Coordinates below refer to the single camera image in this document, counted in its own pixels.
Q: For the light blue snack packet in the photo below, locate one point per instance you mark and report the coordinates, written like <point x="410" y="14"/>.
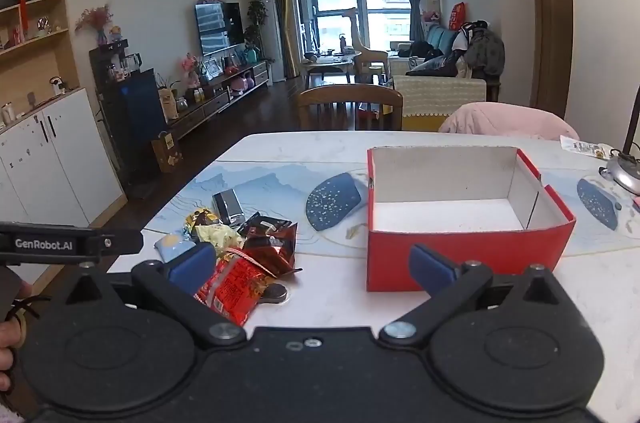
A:
<point x="172" y="245"/>

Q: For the dark red foil snack packet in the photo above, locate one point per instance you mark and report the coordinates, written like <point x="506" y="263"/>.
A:
<point x="270" y="243"/>

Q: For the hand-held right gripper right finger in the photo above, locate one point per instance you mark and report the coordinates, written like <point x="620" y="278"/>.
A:
<point x="432" y="270"/>

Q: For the pile of coats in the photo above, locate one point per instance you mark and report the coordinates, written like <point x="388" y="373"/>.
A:
<point x="482" y="48"/>

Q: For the wooden coffee table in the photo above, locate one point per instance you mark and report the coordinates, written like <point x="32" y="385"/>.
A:
<point x="330" y="64"/>

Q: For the gold brown candy packet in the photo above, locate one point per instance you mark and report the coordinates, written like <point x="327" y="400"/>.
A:
<point x="202" y="218"/>

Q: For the dark wooden television console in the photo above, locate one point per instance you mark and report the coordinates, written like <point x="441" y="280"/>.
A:
<point x="215" y="100"/>

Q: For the beige paper bag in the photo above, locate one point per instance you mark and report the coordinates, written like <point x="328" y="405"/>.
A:
<point x="169" y="103"/>

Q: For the white cabinet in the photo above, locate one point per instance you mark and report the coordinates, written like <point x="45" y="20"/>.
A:
<point x="55" y="158"/>

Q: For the silver desk lamp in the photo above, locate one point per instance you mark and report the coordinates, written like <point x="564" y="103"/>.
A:
<point x="625" y="173"/>

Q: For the red bag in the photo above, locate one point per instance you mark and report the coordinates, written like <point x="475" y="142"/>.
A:
<point x="457" y="15"/>

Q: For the white standing air conditioner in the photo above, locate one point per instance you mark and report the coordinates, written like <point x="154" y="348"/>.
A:
<point x="271" y="33"/>

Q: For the black cabinet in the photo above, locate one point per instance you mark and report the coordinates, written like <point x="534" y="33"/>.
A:
<point x="135" y="113"/>

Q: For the wooden lounge chair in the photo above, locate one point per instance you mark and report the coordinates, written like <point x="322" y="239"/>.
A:
<point x="362" y="53"/>

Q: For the yellow grey curtain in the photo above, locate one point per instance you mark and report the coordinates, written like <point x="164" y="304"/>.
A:
<point x="285" y="13"/>

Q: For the small blue white container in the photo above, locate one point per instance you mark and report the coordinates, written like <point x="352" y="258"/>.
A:
<point x="606" y="174"/>

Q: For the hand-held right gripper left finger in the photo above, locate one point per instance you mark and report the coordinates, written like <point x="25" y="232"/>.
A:
<point x="192" y="265"/>

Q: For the red cardboard box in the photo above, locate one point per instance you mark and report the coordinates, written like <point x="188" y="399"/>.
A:
<point x="460" y="253"/>

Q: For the green potted plant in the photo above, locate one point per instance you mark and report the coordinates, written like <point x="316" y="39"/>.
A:
<point x="256" y="15"/>

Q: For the blue mountain print placemat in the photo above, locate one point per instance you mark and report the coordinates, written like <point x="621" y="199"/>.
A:
<point x="265" y="193"/>
<point x="595" y="213"/>

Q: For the pink jacket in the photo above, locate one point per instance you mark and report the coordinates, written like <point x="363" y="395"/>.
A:
<point x="505" y="120"/>

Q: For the flat screen television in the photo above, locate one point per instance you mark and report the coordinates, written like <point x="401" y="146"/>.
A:
<point x="220" y="28"/>

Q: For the yellow white sofa blanket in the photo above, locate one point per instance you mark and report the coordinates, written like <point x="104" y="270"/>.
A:
<point x="440" y="100"/>

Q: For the pink flowers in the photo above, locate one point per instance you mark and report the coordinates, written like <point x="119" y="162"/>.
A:
<point x="190" y="65"/>

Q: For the sofa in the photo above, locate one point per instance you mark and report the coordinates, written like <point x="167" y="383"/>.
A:
<point x="435" y="53"/>

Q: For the person's left hand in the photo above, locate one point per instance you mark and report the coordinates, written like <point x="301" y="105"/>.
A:
<point x="10" y="335"/>

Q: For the dried flower bouquet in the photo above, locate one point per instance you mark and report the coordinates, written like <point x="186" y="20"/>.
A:
<point x="95" y="18"/>

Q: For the silver foil snack packet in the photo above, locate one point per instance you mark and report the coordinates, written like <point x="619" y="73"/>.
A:
<point x="229" y="208"/>

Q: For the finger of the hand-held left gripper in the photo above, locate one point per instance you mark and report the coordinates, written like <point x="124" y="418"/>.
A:
<point x="120" y="242"/>

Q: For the wooden door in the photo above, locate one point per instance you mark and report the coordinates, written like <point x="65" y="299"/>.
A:
<point x="550" y="33"/>

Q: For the brown paper bag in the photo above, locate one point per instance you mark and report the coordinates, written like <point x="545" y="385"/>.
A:
<point x="167" y="153"/>

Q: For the white printed wrapper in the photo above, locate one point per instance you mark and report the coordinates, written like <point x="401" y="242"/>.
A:
<point x="582" y="148"/>

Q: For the wooden dining chair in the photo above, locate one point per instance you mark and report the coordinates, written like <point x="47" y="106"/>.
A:
<point x="350" y="100"/>

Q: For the wooden shelf unit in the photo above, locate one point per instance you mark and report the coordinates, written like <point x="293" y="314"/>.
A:
<point x="35" y="53"/>

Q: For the blue white pudding cup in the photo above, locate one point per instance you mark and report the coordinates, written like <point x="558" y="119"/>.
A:
<point x="275" y="294"/>

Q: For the pale yellow snack packet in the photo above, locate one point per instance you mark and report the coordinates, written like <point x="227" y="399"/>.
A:
<point x="217" y="235"/>

